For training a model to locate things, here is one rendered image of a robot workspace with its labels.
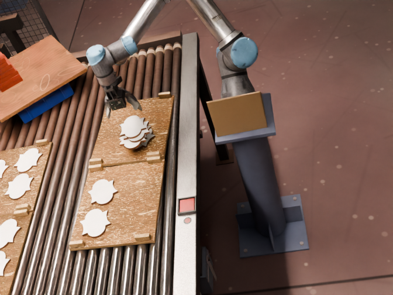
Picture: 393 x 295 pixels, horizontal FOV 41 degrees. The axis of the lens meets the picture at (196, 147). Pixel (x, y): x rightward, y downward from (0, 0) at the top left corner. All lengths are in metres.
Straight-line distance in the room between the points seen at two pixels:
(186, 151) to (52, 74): 0.93
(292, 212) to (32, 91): 1.53
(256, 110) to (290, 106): 1.46
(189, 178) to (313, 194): 1.17
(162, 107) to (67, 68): 0.61
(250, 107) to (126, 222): 0.71
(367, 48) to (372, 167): 1.15
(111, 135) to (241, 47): 0.75
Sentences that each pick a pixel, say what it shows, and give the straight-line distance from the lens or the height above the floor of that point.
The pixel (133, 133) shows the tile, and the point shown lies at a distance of 2.28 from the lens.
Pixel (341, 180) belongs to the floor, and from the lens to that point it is 3.20.
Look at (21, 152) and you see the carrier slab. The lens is 2.64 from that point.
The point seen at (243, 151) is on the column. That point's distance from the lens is 2.44.
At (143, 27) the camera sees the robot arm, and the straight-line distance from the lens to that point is 2.23.
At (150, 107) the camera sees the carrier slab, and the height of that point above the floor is 0.94.
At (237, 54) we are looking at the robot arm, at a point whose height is 1.25.
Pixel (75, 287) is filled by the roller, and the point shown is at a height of 0.92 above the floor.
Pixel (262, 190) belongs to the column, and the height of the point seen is 0.43.
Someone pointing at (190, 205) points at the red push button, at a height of 0.93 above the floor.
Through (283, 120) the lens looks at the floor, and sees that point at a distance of 3.59.
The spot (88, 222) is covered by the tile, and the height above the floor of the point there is 0.95.
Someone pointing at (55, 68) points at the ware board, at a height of 1.04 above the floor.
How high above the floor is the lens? 2.48
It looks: 44 degrees down
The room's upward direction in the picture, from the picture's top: 20 degrees counter-clockwise
